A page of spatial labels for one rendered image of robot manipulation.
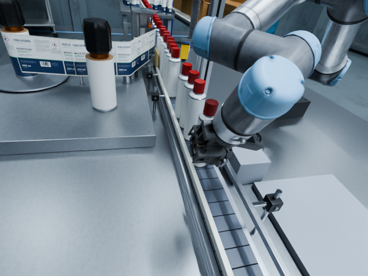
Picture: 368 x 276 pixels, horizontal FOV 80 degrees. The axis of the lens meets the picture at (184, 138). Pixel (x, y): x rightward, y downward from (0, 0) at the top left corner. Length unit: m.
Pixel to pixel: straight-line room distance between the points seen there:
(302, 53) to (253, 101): 0.13
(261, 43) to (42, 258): 0.58
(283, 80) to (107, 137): 0.56
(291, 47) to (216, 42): 0.12
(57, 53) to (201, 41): 0.72
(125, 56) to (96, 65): 0.26
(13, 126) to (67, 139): 0.18
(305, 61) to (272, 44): 0.06
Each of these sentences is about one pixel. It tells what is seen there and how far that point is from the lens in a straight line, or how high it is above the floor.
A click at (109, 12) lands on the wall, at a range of 5.66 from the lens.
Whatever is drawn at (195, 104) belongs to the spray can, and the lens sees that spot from 0.65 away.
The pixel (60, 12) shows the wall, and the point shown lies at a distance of 5.65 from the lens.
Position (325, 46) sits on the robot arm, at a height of 1.18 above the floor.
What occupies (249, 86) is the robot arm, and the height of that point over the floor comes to 1.22.
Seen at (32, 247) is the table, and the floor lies 0.83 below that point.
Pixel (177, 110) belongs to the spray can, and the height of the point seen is 0.92.
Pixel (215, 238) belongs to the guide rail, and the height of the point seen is 0.91.
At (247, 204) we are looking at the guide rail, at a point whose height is 0.96.
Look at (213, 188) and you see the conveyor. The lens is 0.60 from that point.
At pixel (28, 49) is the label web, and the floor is 1.01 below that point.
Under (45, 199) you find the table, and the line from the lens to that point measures 0.67.
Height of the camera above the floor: 1.33
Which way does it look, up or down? 37 degrees down
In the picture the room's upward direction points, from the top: 9 degrees clockwise
